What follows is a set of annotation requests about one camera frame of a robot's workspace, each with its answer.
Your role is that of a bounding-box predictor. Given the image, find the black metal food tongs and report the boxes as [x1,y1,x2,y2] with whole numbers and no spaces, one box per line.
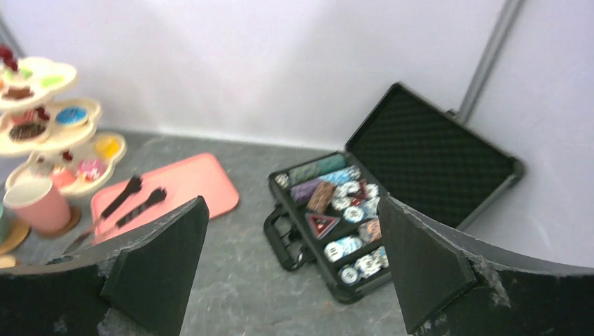
[63,175,167,255]

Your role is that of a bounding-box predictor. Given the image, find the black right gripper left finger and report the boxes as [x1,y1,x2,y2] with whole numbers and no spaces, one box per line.
[101,196,209,335]

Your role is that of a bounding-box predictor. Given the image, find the yellow cake toy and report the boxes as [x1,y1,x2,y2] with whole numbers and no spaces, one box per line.
[94,136,121,161]

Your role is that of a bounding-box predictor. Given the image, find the pink swirl cake toy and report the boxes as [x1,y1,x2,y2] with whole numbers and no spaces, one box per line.
[76,159,106,181]

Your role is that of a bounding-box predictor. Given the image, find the pink mug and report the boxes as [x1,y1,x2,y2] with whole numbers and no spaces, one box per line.
[3,178,71,232]

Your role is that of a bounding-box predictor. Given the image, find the woven tan round coaster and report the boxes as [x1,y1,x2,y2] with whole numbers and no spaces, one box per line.
[1,218,31,255]

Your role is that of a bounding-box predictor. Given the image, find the black poker chip case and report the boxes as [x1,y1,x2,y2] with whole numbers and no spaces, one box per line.
[263,83,525,304]

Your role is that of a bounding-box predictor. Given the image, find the chocolate donut toy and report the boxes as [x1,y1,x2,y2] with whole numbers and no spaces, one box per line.
[8,122,46,142]

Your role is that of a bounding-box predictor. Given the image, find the pink serving tray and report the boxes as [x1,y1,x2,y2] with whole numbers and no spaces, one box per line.
[92,153,240,244]

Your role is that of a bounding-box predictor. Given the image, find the green round cookie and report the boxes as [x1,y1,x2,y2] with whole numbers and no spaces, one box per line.
[5,68,33,81]
[40,75,64,89]

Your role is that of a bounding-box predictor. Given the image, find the small pink cupcake toy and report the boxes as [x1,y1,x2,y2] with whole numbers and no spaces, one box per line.
[50,166,77,188]

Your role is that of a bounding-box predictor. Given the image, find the brown star cookie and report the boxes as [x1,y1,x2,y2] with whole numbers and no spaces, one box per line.
[2,86,35,101]

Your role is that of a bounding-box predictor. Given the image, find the pink slice cake toy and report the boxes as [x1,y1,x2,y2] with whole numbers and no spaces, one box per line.
[11,106,50,125]

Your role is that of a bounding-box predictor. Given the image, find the blue donut toy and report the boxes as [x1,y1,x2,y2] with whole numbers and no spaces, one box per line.
[55,106,88,127]

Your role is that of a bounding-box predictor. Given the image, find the cream three-tier dessert stand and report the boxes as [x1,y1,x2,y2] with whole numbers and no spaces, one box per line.
[1,45,127,197]

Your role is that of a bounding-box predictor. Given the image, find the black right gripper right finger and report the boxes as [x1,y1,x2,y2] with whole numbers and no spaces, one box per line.
[379,196,477,334]

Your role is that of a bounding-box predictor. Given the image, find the orange round coaster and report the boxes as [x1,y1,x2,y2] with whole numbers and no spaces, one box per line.
[0,255,19,269]

